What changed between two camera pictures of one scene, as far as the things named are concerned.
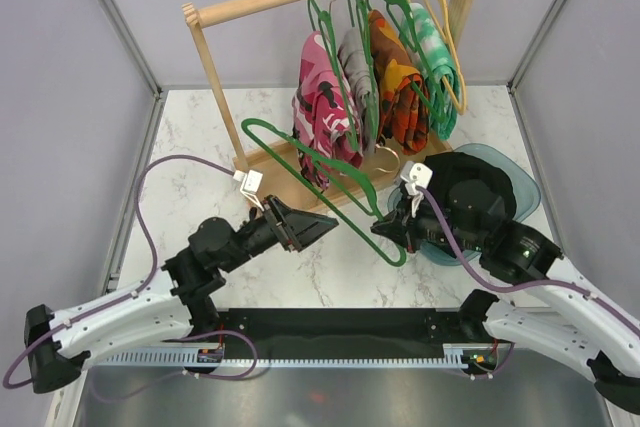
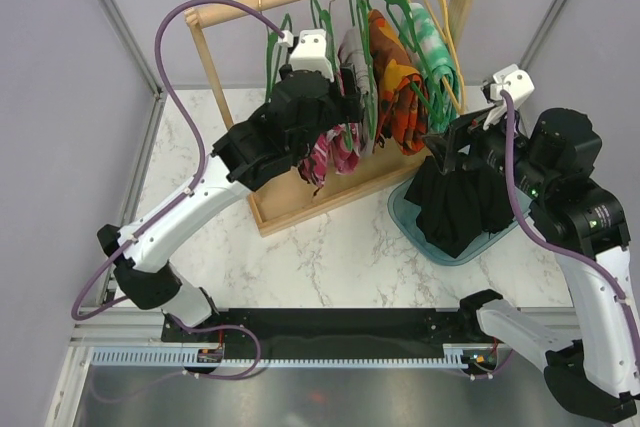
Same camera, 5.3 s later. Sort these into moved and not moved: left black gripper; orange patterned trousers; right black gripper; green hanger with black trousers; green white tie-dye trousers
Moved: left black gripper; green hanger with black trousers; right black gripper
Not moved: green white tie-dye trousers; orange patterned trousers
